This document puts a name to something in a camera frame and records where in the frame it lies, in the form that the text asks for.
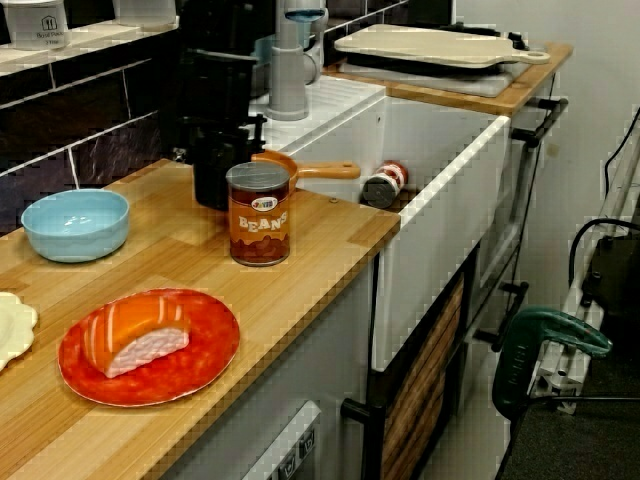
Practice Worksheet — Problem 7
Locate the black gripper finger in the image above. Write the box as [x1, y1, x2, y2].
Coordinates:
[192, 132, 225, 211]
[222, 132, 251, 174]

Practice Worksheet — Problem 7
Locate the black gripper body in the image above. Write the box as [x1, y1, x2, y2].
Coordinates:
[180, 51, 267, 152]

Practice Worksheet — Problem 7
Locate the orange beans toy can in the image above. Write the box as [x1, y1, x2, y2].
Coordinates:
[225, 162, 292, 268]
[361, 159, 410, 209]

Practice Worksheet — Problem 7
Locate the orange toy frying pan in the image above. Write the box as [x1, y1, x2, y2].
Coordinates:
[249, 150, 362, 194]

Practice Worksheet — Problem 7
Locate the grey toy faucet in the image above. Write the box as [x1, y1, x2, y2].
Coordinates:
[264, 0, 330, 121]

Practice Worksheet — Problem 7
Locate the plain white jar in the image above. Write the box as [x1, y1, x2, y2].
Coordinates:
[112, 0, 180, 31]

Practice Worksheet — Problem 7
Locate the light blue bowl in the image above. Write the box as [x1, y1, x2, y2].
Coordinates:
[20, 188, 132, 264]

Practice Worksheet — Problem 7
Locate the salmon sushi toy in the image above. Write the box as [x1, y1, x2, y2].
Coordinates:
[80, 293, 193, 379]

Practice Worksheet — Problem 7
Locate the red round plate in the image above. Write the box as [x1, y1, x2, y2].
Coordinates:
[57, 287, 241, 407]

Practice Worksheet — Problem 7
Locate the white labelled jar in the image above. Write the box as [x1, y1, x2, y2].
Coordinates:
[2, 0, 72, 51]

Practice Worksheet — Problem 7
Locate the cream cutting board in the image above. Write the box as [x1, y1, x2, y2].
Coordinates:
[333, 23, 552, 70]

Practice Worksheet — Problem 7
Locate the white toy kitchen cabinet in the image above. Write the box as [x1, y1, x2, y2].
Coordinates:
[159, 69, 564, 480]

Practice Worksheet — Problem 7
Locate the white toy sink unit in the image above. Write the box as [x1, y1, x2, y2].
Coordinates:
[249, 74, 512, 374]

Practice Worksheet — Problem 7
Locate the white black toy hob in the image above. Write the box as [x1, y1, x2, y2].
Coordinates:
[338, 49, 524, 99]

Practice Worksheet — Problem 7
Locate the cream scalloped plate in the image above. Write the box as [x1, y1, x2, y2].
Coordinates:
[0, 291, 40, 372]

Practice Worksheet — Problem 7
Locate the wooden slat crate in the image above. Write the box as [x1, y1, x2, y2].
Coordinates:
[382, 277, 466, 480]

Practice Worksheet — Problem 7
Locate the green power drill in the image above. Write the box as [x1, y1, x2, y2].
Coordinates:
[492, 305, 614, 416]

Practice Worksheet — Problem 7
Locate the black device box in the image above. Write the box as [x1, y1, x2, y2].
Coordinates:
[579, 232, 640, 351]

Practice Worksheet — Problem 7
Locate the black cabinet handle bar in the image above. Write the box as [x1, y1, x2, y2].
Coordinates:
[510, 97, 570, 149]
[341, 397, 386, 480]
[492, 282, 530, 354]

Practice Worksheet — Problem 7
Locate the looped black cable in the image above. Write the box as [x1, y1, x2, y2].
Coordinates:
[568, 216, 640, 281]

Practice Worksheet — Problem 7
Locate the aluminium extrusion frame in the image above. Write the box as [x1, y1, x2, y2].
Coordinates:
[529, 144, 640, 414]

